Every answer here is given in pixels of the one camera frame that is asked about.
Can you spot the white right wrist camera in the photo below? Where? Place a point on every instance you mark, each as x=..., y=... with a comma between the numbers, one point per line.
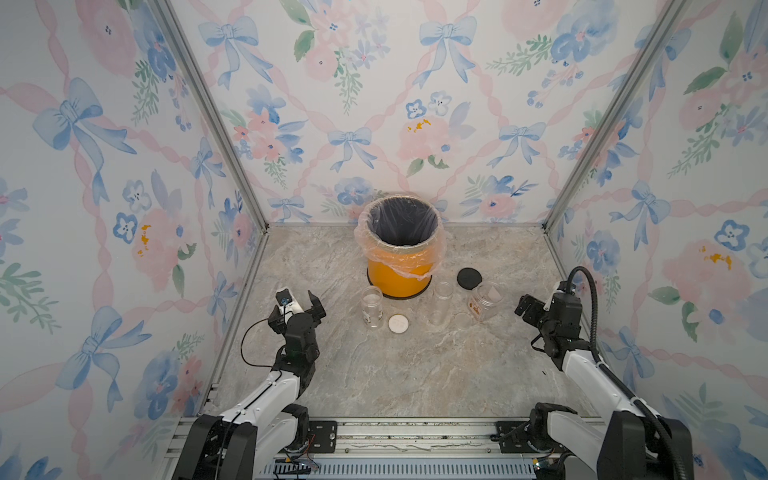
x=560, y=288

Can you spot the white-lidded flower tea jar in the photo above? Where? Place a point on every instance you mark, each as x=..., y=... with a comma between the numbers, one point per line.
x=372, y=307

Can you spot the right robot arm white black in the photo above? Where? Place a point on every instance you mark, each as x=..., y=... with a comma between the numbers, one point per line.
x=636, y=443

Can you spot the white flower tea jar lid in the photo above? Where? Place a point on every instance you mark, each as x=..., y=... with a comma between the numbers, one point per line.
x=398, y=324

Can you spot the orange trash bin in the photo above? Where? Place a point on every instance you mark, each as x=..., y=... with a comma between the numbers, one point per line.
x=394, y=286

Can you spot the clear plastic bin liner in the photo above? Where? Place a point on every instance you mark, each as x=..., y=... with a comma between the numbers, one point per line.
x=404, y=233

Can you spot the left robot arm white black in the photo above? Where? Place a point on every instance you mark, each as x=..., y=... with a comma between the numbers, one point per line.
x=264, y=396

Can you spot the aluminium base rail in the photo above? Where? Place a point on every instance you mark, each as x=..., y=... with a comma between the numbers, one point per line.
x=397, y=448

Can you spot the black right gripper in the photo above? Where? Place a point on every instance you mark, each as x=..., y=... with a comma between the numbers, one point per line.
x=531, y=309

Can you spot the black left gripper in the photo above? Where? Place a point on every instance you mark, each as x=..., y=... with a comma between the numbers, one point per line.
x=314, y=316

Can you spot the labelled flower tea jar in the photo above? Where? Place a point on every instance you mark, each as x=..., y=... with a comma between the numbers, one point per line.
x=486, y=299

